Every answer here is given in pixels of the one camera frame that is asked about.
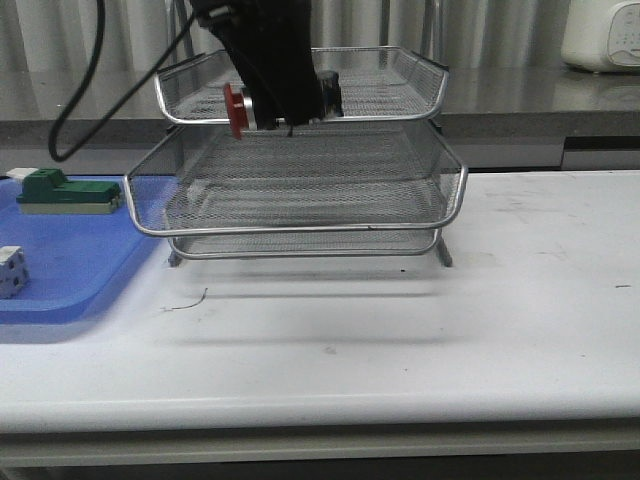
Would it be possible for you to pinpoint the white kitchen appliance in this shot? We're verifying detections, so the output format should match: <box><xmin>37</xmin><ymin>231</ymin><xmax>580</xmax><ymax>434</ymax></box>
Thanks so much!
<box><xmin>560</xmin><ymin>0</ymin><xmax>639</xmax><ymax>74</ymax></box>

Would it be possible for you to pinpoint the blue plastic tray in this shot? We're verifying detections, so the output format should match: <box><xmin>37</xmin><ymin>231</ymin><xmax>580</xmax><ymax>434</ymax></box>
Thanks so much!
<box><xmin>1</xmin><ymin>180</ymin><xmax>160</xmax><ymax>326</ymax></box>

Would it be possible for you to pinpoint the white grey cube connector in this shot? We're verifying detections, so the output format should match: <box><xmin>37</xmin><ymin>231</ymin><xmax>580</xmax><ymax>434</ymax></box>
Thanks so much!
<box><xmin>0</xmin><ymin>246</ymin><xmax>30</xmax><ymax>300</ymax></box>

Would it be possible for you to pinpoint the grey steel counter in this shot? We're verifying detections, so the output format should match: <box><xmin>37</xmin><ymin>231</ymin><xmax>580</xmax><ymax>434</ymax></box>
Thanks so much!
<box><xmin>1</xmin><ymin>67</ymin><xmax>639</xmax><ymax>175</ymax></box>

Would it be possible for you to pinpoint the red emergency stop button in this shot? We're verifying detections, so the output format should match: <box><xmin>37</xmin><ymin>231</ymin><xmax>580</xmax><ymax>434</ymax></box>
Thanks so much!
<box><xmin>222</xmin><ymin>69</ymin><xmax>345</xmax><ymax>140</ymax></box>

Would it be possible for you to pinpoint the black cable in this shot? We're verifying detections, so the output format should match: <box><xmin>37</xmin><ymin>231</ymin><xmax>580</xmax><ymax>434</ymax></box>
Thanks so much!
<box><xmin>47</xmin><ymin>0</ymin><xmax>201</xmax><ymax>162</ymax></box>

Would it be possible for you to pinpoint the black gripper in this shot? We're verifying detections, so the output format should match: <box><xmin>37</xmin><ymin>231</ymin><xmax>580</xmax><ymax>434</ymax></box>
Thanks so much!
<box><xmin>190</xmin><ymin>1</ymin><xmax>325</xmax><ymax>126</ymax></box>

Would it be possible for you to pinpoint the silver mesh tray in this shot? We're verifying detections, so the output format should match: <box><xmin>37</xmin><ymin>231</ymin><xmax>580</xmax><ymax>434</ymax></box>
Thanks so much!
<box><xmin>169</xmin><ymin>229</ymin><xmax>441</xmax><ymax>260</ymax></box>
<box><xmin>154</xmin><ymin>46</ymin><xmax>448</xmax><ymax>125</ymax></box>
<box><xmin>124</xmin><ymin>121</ymin><xmax>468</xmax><ymax>237</ymax></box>

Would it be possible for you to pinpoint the green terminal block component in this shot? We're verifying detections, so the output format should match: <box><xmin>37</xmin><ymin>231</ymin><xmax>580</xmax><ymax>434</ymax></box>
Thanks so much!
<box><xmin>16</xmin><ymin>168</ymin><xmax>122</xmax><ymax>215</ymax></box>

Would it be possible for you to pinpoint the silver metal rack frame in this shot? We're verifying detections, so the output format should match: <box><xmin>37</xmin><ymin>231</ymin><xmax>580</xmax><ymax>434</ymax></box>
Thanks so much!
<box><xmin>167</xmin><ymin>1</ymin><xmax>452</xmax><ymax>265</ymax></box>

